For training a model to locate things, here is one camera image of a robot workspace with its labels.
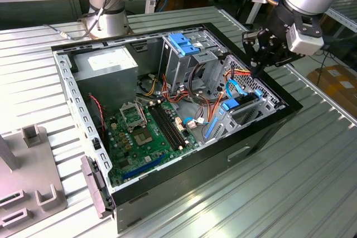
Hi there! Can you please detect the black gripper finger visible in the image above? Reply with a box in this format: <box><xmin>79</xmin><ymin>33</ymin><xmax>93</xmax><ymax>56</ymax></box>
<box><xmin>242</xmin><ymin>30</ymin><xmax>262</xmax><ymax>79</ymax></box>
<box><xmin>257</xmin><ymin>50</ymin><xmax>293</xmax><ymax>79</ymax></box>

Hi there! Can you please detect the red yellow orange power wire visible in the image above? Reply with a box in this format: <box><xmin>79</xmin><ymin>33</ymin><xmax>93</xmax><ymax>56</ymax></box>
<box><xmin>208</xmin><ymin>67</ymin><xmax>259</xmax><ymax>122</ymax></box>

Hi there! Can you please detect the blue data wire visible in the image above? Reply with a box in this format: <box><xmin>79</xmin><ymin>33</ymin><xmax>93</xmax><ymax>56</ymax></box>
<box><xmin>180</xmin><ymin>79</ymin><xmax>248</xmax><ymax>127</ymax></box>

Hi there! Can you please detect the grey metal disk bay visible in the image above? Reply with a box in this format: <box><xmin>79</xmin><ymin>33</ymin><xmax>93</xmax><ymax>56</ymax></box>
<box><xmin>202</xmin><ymin>93</ymin><xmax>286</xmax><ymax>144</ymax></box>

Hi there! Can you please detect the black slanted pole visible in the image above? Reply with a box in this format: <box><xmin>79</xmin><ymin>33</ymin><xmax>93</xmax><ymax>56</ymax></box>
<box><xmin>238</xmin><ymin>0</ymin><xmax>253</xmax><ymax>26</ymax></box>

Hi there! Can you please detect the large cardboard box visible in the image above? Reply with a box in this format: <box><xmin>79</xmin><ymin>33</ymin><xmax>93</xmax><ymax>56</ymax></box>
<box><xmin>306</xmin><ymin>64</ymin><xmax>357</xmax><ymax>110</ymax></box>

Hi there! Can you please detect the blue plastic drive latch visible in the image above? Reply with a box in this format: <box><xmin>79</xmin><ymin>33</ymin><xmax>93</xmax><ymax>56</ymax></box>
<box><xmin>168</xmin><ymin>33</ymin><xmax>200</xmax><ymax>57</ymax></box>

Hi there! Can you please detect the grey metal drive cage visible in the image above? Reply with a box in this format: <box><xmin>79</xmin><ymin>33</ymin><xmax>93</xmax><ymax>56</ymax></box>
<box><xmin>160</xmin><ymin>30</ymin><xmax>228</xmax><ymax>96</ymax></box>

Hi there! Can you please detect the black RAM slot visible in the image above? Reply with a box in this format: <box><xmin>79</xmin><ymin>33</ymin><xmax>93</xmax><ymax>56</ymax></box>
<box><xmin>158</xmin><ymin>101</ymin><xmax>187</xmax><ymax>147</ymax></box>
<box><xmin>151</xmin><ymin>103</ymin><xmax>181</xmax><ymax>150</ymax></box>
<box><xmin>155</xmin><ymin>102</ymin><xmax>184</xmax><ymax>149</ymax></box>
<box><xmin>147</xmin><ymin>104</ymin><xmax>177</xmax><ymax>152</ymax></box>

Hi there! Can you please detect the black open PC case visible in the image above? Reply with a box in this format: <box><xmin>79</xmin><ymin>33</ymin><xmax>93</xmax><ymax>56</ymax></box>
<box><xmin>51</xmin><ymin>22</ymin><xmax>304</xmax><ymax>235</ymax></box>

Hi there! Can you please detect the CPU socket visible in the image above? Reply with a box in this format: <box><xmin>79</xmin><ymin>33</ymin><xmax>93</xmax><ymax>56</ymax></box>
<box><xmin>131</xmin><ymin>128</ymin><xmax>154</xmax><ymax>148</ymax></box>

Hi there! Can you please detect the green motherboard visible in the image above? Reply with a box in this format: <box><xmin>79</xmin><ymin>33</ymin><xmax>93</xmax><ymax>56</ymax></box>
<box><xmin>104</xmin><ymin>100</ymin><xmax>200</xmax><ymax>187</ymax></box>

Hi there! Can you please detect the metal socket cover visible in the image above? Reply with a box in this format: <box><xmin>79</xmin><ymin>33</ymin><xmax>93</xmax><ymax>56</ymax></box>
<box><xmin>119</xmin><ymin>103</ymin><xmax>148</xmax><ymax>133</ymax></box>

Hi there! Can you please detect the grey power supply unit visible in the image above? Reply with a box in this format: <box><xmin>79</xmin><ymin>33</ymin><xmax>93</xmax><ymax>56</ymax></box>
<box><xmin>71</xmin><ymin>46</ymin><xmax>139</xmax><ymax>116</ymax></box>

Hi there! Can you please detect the blue expansion slot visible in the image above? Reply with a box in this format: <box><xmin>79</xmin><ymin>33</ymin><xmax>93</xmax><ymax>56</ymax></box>
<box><xmin>122</xmin><ymin>156</ymin><xmax>166</xmax><ymax>182</ymax></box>

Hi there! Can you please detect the grey parts rack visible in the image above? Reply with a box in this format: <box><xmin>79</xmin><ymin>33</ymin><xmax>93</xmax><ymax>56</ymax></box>
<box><xmin>0</xmin><ymin>125</ymin><xmax>67</xmax><ymax>238</ymax></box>

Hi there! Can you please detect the green RAM stick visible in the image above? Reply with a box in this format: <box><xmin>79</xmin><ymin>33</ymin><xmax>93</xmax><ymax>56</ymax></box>
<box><xmin>0</xmin><ymin>195</ymin><xmax>17</xmax><ymax>205</ymax></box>

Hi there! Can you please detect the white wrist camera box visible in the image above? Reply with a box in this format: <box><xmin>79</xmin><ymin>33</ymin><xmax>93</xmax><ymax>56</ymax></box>
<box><xmin>286</xmin><ymin>23</ymin><xmax>325</xmax><ymax>56</ymax></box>

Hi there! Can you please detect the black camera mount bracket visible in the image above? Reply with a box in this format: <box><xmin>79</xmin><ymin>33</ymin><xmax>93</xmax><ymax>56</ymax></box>
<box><xmin>292</xmin><ymin>12</ymin><xmax>323</xmax><ymax>37</ymax></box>

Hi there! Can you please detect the black cable loop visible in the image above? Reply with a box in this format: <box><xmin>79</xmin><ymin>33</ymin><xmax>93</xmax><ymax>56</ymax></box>
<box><xmin>187</xmin><ymin>62</ymin><xmax>214</xmax><ymax>108</ymax></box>

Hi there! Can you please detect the red orange wire bundle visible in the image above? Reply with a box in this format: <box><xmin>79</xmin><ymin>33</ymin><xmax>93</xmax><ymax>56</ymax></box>
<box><xmin>161</xmin><ymin>74</ymin><xmax>196</xmax><ymax>105</ymax></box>

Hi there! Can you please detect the white plug with thin wires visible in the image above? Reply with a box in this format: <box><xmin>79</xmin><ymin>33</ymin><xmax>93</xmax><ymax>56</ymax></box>
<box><xmin>185</xmin><ymin>119</ymin><xmax>207</xmax><ymax>130</ymax></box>

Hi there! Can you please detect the yellow black power wire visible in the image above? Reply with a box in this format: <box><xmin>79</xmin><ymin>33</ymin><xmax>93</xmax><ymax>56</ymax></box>
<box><xmin>138</xmin><ymin>72</ymin><xmax>157</xmax><ymax>97</ymax></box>

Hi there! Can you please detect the locking lever wire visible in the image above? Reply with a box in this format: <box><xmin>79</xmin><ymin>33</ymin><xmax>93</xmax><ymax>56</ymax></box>
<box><xmin>138</xmin><ymin>106</ymin><xmax>148</xmax><ymax>129</ymax></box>

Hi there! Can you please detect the red black twisted fan wire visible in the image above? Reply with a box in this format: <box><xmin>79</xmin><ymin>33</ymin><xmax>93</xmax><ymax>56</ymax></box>
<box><xmin>88</xmin><ymin>94</ymin><xmax>109</xmax><ymax>142</ymax></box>

